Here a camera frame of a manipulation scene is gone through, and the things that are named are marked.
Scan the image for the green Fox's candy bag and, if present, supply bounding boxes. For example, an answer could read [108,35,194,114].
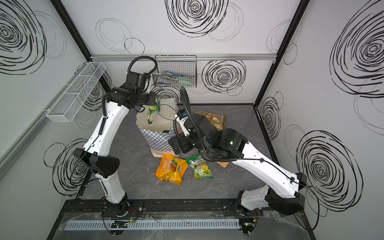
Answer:
[186,153,214,179]
[147,96,161,124]

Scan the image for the blue checkered paper bag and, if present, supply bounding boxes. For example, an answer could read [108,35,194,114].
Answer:
[136,98,178,158]

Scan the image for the yellow gummy candy bag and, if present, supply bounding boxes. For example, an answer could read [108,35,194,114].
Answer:
[155,154,188,185]

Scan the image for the gold snack bag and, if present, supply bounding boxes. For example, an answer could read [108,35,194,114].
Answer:
[194,111,226,131]

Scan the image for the orange potato chips bag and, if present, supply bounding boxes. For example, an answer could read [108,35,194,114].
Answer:
[217,162,230,168]

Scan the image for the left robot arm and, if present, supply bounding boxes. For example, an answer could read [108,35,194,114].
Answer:
[74,56,158,217]

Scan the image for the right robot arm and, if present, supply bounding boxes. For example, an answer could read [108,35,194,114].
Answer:
[168,87,307,215]

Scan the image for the green item in basket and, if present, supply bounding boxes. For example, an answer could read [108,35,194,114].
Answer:
[153,71,196,87]

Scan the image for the white mesh shelf tray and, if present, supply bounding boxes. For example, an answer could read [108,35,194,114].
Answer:
[46,62,106,123]

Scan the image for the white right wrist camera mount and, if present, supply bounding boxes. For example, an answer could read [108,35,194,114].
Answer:
[175,109,190,138]

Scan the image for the black wire basket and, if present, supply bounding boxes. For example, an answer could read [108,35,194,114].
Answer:
[153,55,198,88]

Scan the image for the black front rail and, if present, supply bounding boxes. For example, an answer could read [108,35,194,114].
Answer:
[59,199,255,218]

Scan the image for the black corner frame post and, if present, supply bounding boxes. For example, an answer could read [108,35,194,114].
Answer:
[50,0,112,92]

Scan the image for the grey slotted cable duct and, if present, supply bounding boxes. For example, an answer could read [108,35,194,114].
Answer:
[64,219,241,232]

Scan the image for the right back corner post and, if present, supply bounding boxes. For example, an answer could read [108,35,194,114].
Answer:
[254,0,311,108]

